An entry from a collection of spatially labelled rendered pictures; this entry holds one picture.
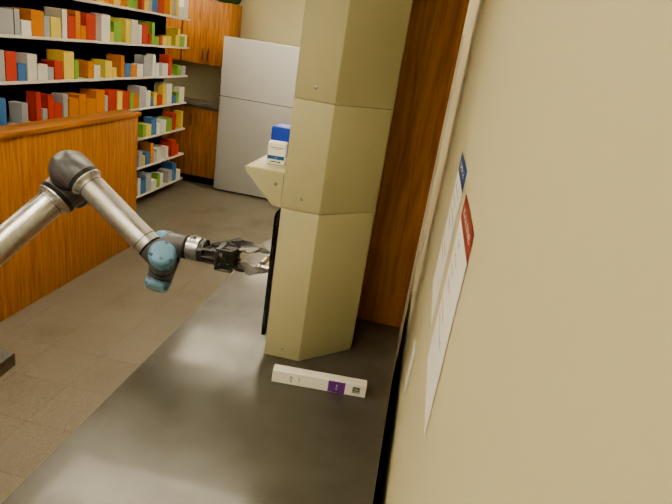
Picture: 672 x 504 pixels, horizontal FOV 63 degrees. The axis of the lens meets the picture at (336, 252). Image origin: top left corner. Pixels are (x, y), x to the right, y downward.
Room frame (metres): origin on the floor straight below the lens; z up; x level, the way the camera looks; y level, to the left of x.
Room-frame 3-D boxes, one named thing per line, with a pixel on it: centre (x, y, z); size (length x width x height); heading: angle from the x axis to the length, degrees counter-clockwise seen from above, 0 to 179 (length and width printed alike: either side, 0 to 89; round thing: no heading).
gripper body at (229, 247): (1.58, 0.35, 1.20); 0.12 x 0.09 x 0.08; 83
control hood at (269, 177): (1.64, 0.21, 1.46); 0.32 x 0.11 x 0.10; 173
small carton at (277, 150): (1.59, 0.21, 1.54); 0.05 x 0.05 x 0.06; 1
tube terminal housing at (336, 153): (1.61, 0.03, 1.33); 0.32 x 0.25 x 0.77; 173
